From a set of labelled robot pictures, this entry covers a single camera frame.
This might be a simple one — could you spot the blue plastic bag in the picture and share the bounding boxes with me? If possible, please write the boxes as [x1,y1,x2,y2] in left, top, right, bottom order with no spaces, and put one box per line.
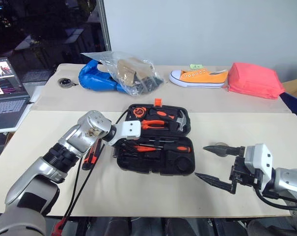
[79,59,129,95]

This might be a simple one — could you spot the brown cardboard box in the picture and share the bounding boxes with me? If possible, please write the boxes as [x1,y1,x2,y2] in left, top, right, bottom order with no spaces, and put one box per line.
[282,77,297,102]

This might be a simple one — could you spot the red fabric pouch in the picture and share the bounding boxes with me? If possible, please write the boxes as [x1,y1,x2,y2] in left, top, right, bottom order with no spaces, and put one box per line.
[223,62,286,100]

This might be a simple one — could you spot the clear plastic bag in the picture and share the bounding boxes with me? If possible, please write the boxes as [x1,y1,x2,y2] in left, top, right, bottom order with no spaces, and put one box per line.
[80,51,165,97]

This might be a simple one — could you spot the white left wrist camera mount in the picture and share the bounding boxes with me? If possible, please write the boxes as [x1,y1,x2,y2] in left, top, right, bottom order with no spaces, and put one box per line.
[110,119,142,147]

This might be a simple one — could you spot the black plastic tool case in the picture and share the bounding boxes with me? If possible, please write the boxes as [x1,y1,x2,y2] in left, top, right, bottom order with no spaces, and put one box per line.
[116,97,196,176]

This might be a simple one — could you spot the slim orange screwdriver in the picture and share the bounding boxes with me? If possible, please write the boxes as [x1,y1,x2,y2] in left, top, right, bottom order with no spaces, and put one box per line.
[125,145,164,152]

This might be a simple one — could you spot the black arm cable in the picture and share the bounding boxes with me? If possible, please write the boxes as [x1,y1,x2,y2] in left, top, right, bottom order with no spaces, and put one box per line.
[63,109,130,224]
[254,185,297,211]

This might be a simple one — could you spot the black orange tape measure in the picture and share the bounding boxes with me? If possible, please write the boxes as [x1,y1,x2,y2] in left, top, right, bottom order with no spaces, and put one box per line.
[133,106,147,117]

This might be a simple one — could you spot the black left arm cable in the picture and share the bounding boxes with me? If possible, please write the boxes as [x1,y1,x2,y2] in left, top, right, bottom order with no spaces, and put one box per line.
[63,109,130,224]

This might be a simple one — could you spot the silver metal pole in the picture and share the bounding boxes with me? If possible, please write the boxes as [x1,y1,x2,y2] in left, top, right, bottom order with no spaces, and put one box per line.
[98,0,112,51]

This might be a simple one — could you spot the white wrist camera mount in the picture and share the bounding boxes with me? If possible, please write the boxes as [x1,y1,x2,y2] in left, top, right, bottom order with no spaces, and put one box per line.
[110,119,142,147]
[244,143,274,194]

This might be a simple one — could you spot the open grey laptop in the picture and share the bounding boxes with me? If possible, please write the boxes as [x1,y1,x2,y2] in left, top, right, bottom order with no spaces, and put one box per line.
[0,57,31,135]

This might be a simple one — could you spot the orange canvas sneaker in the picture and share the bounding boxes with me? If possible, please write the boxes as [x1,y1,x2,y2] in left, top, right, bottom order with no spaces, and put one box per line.
[168,68,229,89]

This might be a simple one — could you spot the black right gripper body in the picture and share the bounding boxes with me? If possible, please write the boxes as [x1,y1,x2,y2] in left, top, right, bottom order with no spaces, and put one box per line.
[228,146,261,189]

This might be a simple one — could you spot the steel claw hammer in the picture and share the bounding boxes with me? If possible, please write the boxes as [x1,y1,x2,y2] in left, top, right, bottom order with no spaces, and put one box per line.
[148,109,189,132]

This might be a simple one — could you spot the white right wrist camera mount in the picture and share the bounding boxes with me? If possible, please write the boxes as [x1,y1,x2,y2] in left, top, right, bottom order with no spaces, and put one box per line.
[244,143,274,194]

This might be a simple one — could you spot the thin black precision screwdriver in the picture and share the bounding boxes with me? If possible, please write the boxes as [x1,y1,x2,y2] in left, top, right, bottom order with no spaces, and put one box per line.
[138,138,176,144]

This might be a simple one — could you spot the orange handled pliers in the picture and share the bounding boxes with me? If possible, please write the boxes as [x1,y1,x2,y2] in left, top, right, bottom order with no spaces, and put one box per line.
[140,119,175,131]

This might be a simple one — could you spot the orange black utility knife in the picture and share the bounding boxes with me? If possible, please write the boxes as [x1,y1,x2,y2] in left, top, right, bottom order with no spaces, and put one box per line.
[81,139,106,171]

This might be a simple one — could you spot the brown cardboard packet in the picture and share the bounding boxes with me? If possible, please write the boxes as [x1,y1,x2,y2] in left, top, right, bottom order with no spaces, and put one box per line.
[116,58,155,87]

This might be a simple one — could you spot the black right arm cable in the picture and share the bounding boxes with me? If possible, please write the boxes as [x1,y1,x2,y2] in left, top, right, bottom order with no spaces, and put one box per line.
[254,185,297,211]

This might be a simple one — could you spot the dark rounded shape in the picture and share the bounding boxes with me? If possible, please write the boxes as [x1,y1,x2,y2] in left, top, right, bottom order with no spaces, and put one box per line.
[103,217,132,236]

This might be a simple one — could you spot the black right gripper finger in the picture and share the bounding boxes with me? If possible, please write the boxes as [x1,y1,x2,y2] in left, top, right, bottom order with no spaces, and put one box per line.
[194,172,238,195]
[203,145,241,157]

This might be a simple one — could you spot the black orange thick screwdriver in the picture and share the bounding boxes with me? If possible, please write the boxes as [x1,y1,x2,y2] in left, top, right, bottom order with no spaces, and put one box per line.
[162,145,192,153]

